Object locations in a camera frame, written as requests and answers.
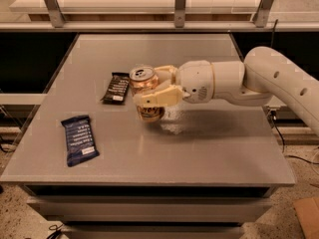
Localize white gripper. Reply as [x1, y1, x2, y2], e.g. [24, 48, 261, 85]
[133, 61, 213, 108]

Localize orange soda can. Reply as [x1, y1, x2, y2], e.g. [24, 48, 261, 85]
[130, 65, 164, 122]

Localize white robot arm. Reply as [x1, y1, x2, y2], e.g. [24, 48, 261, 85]
[134, 47, 319, 135]

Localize black snack bar wrapper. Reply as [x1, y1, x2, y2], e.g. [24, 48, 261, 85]
[101, 72, 130, 105]

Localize blue snack bar wrapper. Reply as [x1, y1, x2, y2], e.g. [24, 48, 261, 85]
[61, 115, 100, 167]

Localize grey table cabinet base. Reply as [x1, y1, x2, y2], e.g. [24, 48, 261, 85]
[23, 183, 274, 239]

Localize cardboard box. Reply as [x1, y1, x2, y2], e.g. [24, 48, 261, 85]
[293, 197, 319, 239]

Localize black cable on floor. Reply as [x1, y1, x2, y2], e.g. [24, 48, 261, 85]
[269, 109, 319, 166]

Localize metal frame railing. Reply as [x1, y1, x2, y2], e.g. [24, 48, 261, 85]
[0, 0, 319, 33]

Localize black cable bottom left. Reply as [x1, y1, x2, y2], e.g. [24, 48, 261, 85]
[45, 223, 64, 239]

